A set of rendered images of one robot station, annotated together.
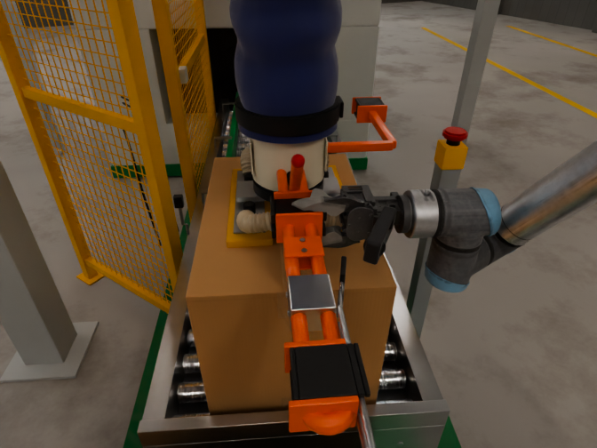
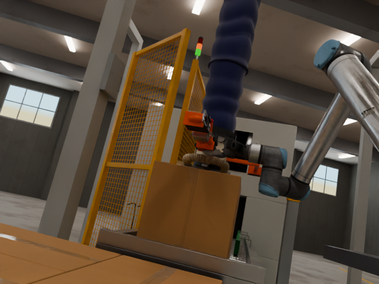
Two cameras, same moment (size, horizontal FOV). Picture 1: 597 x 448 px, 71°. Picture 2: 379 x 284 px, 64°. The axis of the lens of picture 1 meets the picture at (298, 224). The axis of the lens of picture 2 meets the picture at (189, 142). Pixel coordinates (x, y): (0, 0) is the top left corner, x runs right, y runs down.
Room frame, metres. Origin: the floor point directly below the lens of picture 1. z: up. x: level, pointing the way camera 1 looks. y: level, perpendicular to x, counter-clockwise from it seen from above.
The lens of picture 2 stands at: (-0.73, -0.31, 0.78)
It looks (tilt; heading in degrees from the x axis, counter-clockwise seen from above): 12 degrees up; 16
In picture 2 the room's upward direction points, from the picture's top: 12 degrees clockwise
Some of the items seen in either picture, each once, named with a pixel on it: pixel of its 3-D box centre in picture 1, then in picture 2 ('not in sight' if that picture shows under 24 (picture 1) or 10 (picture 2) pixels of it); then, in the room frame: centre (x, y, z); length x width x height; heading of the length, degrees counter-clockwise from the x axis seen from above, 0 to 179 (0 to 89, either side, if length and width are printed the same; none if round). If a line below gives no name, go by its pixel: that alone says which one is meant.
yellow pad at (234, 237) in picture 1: (250, 196); not in sight; (0.88, 0.12, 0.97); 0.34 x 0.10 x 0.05; 5
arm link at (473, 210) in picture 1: (461, 213); (272, 156); (0.66, -0.31, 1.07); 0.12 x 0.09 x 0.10; 94
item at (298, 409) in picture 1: (318, 383); (195, 122); (0.29, -0.02, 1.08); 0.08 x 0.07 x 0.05; 5
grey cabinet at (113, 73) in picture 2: not in sight; (112, 76); (1.21, 0.97, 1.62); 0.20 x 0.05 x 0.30; 4
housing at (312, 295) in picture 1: (310, 302); (201, 133); (0.43, -0.02, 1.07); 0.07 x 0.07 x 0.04; 5
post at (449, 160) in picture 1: (424, 273); (282, 279); (1.15, -0.45, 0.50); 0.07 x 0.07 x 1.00; 4
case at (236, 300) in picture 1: (286, 268); (196, 213); (0.88, 0.03, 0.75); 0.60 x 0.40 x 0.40; 4
